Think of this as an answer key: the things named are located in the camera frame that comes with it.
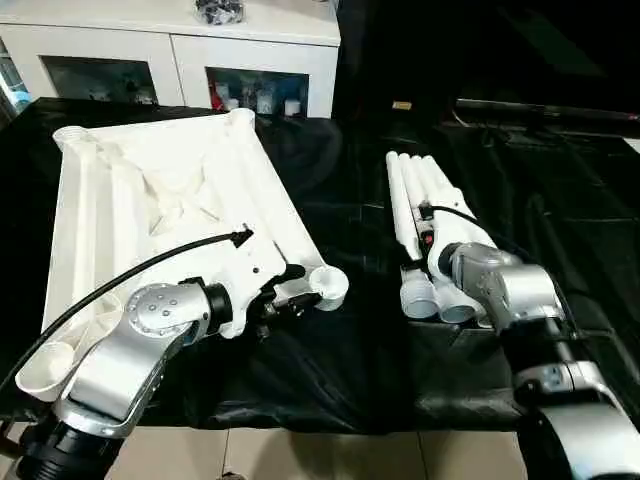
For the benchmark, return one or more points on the white cup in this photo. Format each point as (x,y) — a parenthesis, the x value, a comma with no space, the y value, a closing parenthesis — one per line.
(292,107)

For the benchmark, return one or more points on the black plastic mat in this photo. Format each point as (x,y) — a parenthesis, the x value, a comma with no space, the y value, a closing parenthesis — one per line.
(375,250)

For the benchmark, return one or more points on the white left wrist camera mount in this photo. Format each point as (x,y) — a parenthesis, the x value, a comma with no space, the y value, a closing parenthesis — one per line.
(240,310)

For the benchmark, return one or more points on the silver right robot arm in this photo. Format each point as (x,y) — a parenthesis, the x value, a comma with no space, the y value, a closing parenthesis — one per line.
(525,285)

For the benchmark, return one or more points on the black bundle on cabinet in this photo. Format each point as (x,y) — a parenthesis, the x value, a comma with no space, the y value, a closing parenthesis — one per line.
(220,11)

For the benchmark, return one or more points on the small tan tag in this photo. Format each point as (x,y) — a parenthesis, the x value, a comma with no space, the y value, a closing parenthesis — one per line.
(402,105)

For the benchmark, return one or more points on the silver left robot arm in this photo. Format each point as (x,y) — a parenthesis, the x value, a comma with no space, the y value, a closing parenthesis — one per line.
(150,310)

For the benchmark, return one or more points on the white cabinet with glass doors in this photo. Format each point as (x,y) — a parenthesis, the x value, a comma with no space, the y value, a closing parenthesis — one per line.
(175,55)

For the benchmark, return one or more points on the white plastic table top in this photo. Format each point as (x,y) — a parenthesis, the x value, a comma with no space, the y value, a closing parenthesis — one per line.
(125,200)

